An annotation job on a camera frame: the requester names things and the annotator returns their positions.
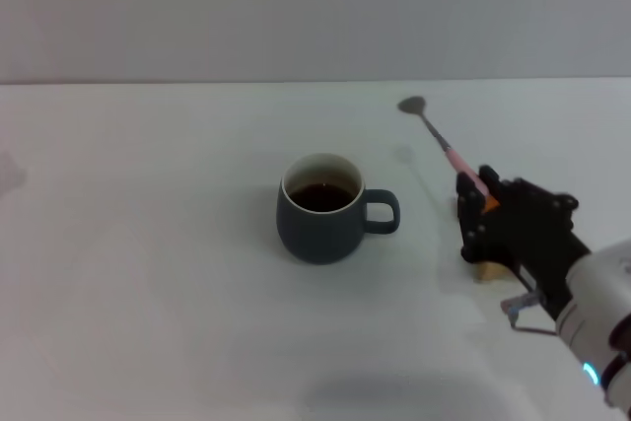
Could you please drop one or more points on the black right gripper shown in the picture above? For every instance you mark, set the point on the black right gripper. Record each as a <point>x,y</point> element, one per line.
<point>527,243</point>

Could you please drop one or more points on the dark grey ceramic coffee mug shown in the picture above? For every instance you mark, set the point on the dark grey ceramic coffee mug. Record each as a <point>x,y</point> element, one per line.
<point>315,233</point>

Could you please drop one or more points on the dark brown wooden block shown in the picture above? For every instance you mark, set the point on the dark brown wooden block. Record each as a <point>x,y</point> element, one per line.
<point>490,205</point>

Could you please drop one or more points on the light wooden arch block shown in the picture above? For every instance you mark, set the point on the light wooden arch block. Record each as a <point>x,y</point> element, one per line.
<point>490,272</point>

